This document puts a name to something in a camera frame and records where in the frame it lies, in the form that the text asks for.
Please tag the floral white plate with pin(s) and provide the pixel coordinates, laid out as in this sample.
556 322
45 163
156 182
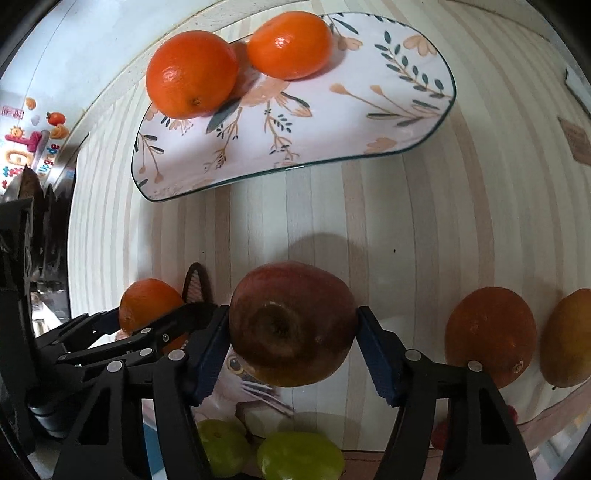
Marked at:
346 115

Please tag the red yellow apple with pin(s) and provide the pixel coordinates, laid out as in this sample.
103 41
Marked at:
570 337

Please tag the colourful wall stickers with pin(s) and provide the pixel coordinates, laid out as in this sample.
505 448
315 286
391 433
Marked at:
27 138

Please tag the striped cat print mat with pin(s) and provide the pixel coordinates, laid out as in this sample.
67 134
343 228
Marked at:
369 221

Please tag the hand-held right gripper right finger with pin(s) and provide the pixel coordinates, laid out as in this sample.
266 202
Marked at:
376 350

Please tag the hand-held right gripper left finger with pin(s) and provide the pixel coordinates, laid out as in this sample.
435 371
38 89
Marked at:
210 353

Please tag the green apple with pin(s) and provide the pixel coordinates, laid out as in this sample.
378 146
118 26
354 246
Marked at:
300 457
221 447

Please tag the large orange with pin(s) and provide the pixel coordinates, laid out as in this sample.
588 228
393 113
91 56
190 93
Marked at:
189 69

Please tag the small orange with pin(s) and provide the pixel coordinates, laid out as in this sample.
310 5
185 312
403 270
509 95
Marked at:
147 300

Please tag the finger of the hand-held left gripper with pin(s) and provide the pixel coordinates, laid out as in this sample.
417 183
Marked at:
104 321
152 330

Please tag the smooth orange tangerine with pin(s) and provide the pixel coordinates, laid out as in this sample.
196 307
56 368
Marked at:
288 46

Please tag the dark brownish orange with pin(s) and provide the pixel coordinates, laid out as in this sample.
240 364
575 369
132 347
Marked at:
489 327

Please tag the dark red apple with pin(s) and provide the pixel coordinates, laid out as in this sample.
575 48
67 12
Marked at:
291 323

